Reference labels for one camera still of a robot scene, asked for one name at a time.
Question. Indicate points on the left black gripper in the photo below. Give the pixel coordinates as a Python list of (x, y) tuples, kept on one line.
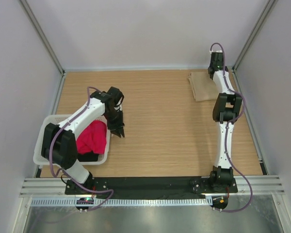
[(117, 126)]

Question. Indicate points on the beige t shirt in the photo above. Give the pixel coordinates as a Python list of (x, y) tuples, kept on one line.
[(202, 86)]

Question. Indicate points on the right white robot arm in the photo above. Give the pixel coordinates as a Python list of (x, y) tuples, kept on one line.
[(225, 113)]

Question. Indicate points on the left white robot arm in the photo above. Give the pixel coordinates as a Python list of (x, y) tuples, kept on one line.
[(59, 145)]

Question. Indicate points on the pink t shirt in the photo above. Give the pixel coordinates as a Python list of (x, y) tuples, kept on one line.
[(93, 138)]

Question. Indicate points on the black t shirt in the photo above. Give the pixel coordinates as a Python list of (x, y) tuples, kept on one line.
[(88, 157)]

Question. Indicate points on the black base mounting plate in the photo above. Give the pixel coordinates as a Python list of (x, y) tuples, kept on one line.
[(160, 188)]

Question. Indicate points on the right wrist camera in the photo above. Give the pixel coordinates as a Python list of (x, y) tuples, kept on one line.
[(217, 60)]

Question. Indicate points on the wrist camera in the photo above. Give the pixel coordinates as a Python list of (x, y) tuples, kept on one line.
[(117, 96), (217, 60)]

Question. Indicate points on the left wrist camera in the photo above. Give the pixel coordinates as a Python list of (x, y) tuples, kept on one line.
[(117, 96)]

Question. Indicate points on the right aluminium frame post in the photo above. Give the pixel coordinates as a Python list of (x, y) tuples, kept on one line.
[(267, 9)]

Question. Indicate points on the aluminium frame post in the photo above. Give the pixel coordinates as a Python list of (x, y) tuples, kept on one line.
[(267, 9), (32, 18)]

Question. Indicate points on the white slotted cable duct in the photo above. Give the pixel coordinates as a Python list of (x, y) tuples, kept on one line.
[(88, 202)]

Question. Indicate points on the aluminium front rail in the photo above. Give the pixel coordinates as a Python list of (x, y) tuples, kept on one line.
[(48, 187)]

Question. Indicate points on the left aluminium frame post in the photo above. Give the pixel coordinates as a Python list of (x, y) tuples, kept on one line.
[(32, 18)]

